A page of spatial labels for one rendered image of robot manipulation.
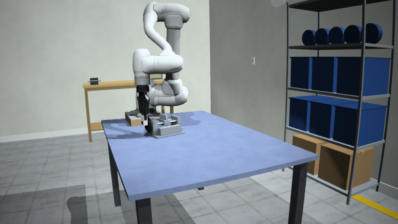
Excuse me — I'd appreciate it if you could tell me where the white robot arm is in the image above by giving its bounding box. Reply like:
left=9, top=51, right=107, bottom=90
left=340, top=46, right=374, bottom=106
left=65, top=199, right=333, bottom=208
left=132, top=2, right=189, bottom=117

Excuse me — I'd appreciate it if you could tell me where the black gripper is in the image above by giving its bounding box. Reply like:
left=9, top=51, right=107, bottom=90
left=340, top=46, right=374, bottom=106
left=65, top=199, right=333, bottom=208
left=136, top=86, right=150, bottom=126

